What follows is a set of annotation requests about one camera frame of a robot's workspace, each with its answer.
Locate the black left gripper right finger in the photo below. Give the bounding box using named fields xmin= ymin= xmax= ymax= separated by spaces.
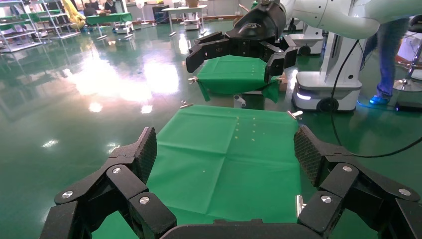
xmin=293 ymin=125 xmax=422 ymax=239

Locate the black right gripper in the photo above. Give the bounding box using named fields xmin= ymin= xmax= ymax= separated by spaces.
xmin=185 ymin=1 xmax=300 ymax=84

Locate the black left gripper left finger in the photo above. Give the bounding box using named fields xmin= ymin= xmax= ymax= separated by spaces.
xmin=39 ymin=126 xmax=178 ymax=239

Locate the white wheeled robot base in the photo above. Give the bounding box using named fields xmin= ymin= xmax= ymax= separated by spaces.
xmin=113 ymin=21 xmax=134 ymax=35
xmin=286 ymin=23 xmax=325 ymax=56
xmin=184 ymin=13 xmax=202 ymax=31

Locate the black floor box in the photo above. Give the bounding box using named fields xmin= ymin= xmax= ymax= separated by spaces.
xmin=395 ymin=100 xmax=422 ymax=113

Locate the far green cloth table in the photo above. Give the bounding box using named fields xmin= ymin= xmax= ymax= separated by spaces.
xmin=196 ymin=54 xmax=281 ymax=104

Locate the white table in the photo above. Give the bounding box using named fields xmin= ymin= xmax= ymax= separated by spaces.
xmin=161 ymin=4 xmax=209 ymax=37

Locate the black cabinet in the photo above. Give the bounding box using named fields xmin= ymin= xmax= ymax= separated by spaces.
xmin=152 ymin=4 xmax=170 ymax=24

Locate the white wheeled robot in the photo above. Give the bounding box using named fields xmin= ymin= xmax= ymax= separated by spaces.
xmin=292 ymin=31 xmax=367 ymax=114

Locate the green table cloth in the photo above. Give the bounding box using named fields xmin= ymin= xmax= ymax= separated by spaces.
xmin=92 ymin=105 xmax=306 ymax=239

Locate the white standing fan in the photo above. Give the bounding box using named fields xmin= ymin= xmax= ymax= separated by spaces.
xmin=135 ymin=0 xmax=151 ymax=26

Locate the black seat chrome stool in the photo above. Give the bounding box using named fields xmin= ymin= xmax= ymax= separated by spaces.
xmin=394 ymin=14 xmax=422 ymax=93

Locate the green covered table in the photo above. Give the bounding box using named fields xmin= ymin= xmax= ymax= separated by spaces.
xmin=85 ymin=12 xmax=134 ymax=38

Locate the person in blue jeans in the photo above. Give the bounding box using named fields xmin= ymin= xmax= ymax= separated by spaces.
xmin=362 ymin=17 xmax=411 ymax=106

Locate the yellow fabric object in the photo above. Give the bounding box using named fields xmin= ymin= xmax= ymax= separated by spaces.
xmin=62 ymin=0 xmax=87 ymax=31

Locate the white metal shelving rack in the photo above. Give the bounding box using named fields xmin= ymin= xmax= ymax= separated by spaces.
xmin=33 ymin=0 xmax=82 ymax=40
xmin=0 ymin=0 xmax=43 ymax=53

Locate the black floor cable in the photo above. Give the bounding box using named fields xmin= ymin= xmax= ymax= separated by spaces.
xmin=329 ymin=39 xmax=422 ymax=159

